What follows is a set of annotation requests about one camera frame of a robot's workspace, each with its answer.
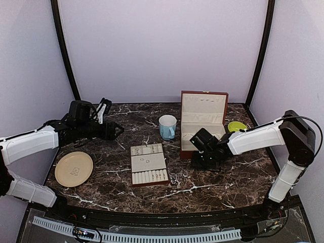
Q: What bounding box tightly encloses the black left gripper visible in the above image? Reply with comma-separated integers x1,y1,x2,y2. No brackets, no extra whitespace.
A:
76,120,125,141

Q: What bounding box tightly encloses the brown jewelry tray insert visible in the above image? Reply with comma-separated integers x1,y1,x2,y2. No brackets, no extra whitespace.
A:
131,143,170,187

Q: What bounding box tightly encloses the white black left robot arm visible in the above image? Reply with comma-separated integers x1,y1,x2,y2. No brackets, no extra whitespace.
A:
1,98,125,221

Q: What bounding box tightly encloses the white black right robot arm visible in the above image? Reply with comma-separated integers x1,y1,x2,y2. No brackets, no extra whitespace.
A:
190,110,321,220

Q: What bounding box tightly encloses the brown open jewelry box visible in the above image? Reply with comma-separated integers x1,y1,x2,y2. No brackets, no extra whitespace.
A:
180,91,228,159

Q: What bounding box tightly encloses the green bowl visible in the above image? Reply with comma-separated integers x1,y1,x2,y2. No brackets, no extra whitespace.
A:
227,121,248,132

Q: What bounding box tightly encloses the light blue mug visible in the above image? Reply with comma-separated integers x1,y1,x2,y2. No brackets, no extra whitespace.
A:
158,115,177,141

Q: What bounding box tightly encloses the beige round plate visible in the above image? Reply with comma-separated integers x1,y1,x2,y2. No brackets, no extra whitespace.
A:
55,151,93,187

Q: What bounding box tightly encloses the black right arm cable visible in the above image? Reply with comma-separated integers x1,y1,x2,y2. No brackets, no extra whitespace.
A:
240,115,324,157

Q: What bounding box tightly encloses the white slotted cable duct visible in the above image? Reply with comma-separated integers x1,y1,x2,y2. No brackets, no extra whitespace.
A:
32,216,241,242

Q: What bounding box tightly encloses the black front table rail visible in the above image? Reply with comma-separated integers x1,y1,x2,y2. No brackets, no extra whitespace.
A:
45,196,300,228

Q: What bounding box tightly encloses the black left corner post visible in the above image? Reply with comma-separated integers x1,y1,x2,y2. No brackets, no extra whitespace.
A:
50,0,81,100

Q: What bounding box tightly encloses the black corner post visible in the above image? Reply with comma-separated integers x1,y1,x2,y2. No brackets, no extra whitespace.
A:
245,0,276,109
50,0,81,100

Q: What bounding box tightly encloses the black right corner post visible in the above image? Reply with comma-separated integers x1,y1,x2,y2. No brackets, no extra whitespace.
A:
245,0,276,109

